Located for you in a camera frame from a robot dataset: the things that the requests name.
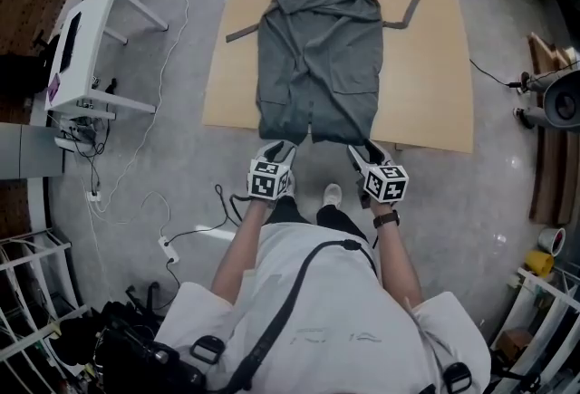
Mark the person's white shoe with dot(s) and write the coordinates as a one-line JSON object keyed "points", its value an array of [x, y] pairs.
{"points": [[332, 195]]}

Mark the white desk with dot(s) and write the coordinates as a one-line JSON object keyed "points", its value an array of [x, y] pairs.
{"points": [[90, 43]]}

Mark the wooden planks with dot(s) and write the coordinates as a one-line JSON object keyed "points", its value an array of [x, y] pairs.
{"points": [[553, 179]]}

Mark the white bucket with red inside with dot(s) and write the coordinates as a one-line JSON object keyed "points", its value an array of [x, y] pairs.
{"points": [[552, 240]]}

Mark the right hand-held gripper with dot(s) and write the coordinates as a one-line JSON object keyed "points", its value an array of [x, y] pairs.
{"points": [[387, 184]]}

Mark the white power strip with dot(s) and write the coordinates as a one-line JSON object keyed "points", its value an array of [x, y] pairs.
{"points": [[167, 249], [93, 195]]}

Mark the black camera rig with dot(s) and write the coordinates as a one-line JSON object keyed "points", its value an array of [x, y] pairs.
{"points": [[145, 356]]}

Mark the small black adapter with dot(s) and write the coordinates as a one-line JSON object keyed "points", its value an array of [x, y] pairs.
{"points": [[111, 86]]}

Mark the black wristwatch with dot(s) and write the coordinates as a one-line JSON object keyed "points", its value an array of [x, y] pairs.
{"points": [[386, 219]]}

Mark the grey pod with round opening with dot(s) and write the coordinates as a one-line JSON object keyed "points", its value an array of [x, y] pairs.
{"points": [[564, 102]]}

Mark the person's white shirt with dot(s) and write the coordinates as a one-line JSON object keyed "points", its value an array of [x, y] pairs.
{"points": [[326, 329]]}

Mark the grey partition panel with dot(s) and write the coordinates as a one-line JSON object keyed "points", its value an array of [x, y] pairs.
{"points": [[27, 152]]}

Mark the person's black trousers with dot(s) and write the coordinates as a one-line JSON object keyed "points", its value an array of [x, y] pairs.
{"points": [[340, 224]]}

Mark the yellow cup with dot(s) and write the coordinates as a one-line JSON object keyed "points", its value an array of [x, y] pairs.
{"points": [[540, 264]]}

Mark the grey robe garment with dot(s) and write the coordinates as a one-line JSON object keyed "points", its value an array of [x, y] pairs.
{"points": [[317, 43]]}

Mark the purple card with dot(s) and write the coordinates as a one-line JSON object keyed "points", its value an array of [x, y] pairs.
{"points": [[53, 88]]}

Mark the black padded office chair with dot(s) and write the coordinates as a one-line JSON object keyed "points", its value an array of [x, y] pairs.
{"points": [[22, 66]]}

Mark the white shelf rack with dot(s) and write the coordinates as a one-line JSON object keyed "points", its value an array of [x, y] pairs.
{"points": [[539, 338], [27, 292]]}

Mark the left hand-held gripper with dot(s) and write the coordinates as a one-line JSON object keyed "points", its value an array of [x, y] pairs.
{"points": [[267, 179]]}

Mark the person's left forearm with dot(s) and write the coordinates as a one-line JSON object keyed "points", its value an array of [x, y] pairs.
{"points": [[240, 256]]}

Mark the person's right forearm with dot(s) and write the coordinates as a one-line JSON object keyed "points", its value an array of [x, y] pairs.
{"points": [[399, 265]]}

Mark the black keyboard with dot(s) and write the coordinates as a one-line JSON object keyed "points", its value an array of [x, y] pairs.
{"points": [[70, 41]]}

